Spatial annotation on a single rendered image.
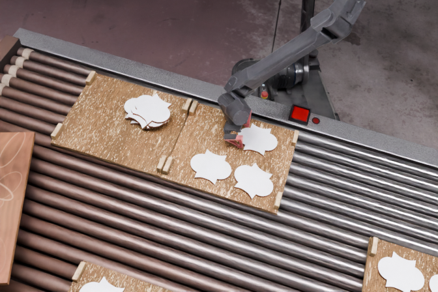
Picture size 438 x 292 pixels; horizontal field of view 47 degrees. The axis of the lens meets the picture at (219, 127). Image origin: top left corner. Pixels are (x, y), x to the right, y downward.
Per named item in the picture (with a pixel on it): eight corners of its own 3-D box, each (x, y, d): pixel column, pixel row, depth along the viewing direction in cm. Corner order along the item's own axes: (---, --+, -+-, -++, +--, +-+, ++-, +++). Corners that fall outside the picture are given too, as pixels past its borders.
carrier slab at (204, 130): (194, 103, 191) (194, 101, 190) (298, 135, 186) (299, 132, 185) (160, 178, 171) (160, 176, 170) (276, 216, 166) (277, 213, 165)
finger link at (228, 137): (252, 137, 180) (244, 119, 174) (248, 152, 176) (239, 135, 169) (235, 137, 183) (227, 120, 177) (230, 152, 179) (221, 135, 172)
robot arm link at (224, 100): (227, 87, 169) (213, 96, 169) (236, 97, 164) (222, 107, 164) (234, 102, 174) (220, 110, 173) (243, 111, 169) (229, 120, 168)
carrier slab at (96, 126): (94, 75, 196) (93, 72, 195) (193, 103, 191) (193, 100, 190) (50, 145, 176) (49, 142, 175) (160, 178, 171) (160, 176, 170)
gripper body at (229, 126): (249, 111, 177) (242, 97, 172) (241, 133, 172) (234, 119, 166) (232, 111, 180) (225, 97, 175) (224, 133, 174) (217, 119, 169)
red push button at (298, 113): (293, 107, 195) (294, 105, 193) (308, 112, 194) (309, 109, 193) (290, 119, 191) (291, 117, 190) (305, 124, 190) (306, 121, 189)
